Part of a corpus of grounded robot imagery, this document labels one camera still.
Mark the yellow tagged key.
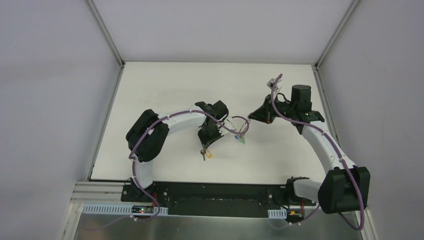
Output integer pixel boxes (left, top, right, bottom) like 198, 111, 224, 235
200, 149, 213, 161

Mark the silver keyring with clips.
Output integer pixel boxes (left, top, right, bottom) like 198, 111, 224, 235
236, 119, 251, 143

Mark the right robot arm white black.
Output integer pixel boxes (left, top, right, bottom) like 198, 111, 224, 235
248, 84, 371, 214

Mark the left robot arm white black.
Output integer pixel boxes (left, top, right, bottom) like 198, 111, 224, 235
125, 100, 229, 203

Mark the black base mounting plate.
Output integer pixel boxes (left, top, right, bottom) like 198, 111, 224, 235
120, 179, 316, 218

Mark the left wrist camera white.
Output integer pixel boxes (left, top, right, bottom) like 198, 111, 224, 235
220, 120, 237, 135

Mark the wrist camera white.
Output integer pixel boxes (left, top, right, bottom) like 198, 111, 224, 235
266, 78, 282, 94
220, 120, 237, 135

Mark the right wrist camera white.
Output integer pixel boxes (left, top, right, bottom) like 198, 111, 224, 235
266, 78, 282, 94

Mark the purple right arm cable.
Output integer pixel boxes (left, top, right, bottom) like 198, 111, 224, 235
270, 73, 366, 231

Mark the aluminium front rail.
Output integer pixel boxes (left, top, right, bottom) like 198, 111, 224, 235
71, 180, 135, 203

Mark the aluminium frame post right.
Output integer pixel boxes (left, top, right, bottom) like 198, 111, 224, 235
314, 0, 362, 71

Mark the aluminium frame post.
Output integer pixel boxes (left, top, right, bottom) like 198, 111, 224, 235
84, 0, 125, 69
314, 0, 362, 71

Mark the aluminium frame post left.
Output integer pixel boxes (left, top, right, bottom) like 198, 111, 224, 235
84, 0, 125, 69

